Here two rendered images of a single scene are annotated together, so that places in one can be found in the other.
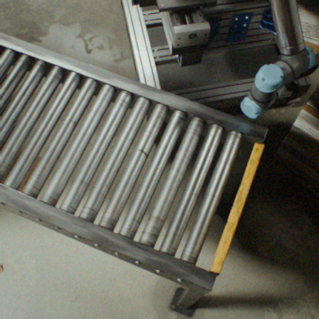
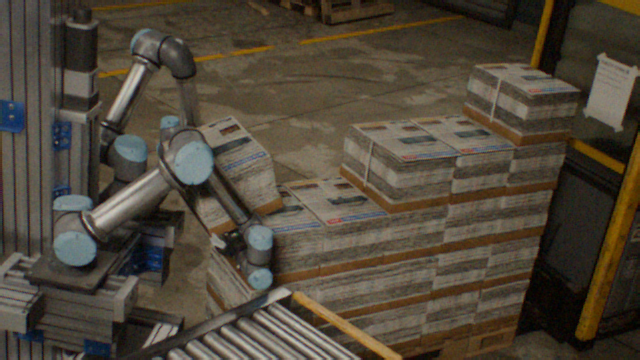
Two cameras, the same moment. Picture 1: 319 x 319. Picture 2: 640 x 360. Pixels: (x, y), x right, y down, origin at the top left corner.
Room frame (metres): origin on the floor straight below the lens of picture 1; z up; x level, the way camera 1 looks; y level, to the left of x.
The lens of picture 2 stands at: (-0.22, 1.81, 2.26)
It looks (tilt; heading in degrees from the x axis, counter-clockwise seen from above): 25 degrees down; 290
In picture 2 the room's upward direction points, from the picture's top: 8 degrees clockwise
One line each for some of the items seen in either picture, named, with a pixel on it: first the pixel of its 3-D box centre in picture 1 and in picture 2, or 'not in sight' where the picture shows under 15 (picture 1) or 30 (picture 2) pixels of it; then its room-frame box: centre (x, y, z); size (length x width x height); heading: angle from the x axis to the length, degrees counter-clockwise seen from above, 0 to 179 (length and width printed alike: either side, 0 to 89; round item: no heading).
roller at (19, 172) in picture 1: (44, 129); not in sight; (0.61, 0.39, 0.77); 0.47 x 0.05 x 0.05; 161
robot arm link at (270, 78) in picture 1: (270, 80); (258, 243); (0.74, -0.32, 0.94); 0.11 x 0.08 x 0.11; 130
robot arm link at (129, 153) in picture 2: not in sight; (129, 156); (1.38, -0.52, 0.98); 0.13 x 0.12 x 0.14; 173
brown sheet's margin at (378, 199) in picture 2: not in sight; (393, 184); (0.57, -1.21, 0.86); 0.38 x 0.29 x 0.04; 144
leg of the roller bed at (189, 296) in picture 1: (190, 294); not in sight; (0.16, -0.13, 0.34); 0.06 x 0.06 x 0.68; 71
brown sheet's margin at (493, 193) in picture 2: not in sight; (450, 176); (0.40, -1.45, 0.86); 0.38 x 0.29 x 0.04; 145
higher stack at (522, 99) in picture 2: not in sight; (493, 212); (0.22, -1.69, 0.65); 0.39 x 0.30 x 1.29; 143
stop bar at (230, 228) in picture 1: (238, 205); (345, 326); (0.38, -0.23, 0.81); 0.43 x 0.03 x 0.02; 161
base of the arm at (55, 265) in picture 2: not in sight; (73, 250); (1.24, -0.04, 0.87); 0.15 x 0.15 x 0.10
